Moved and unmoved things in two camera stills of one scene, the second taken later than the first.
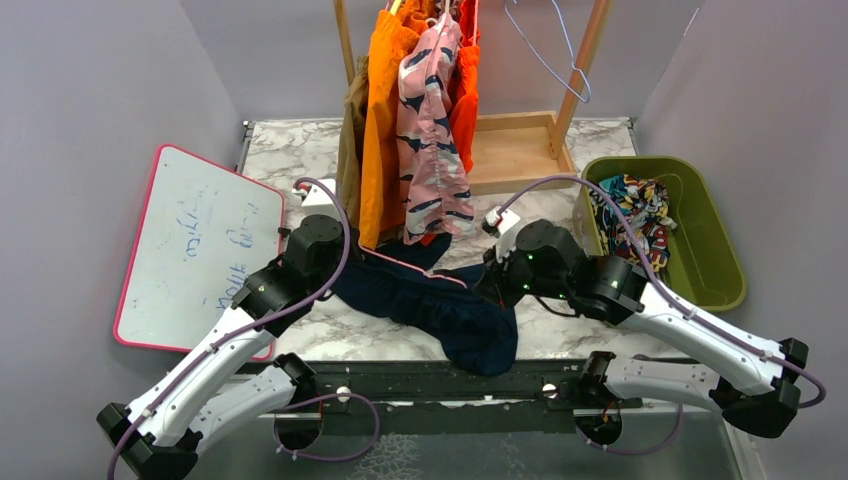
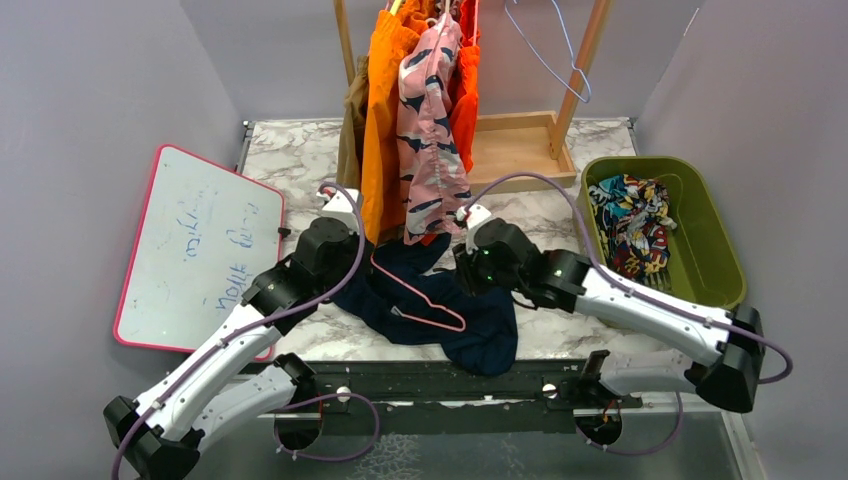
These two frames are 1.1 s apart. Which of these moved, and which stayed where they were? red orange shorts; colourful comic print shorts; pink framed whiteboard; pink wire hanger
Moved: pink wire hanger
Stayed: red orange shorts; pink framed whiteboard; colourful comic print shorts
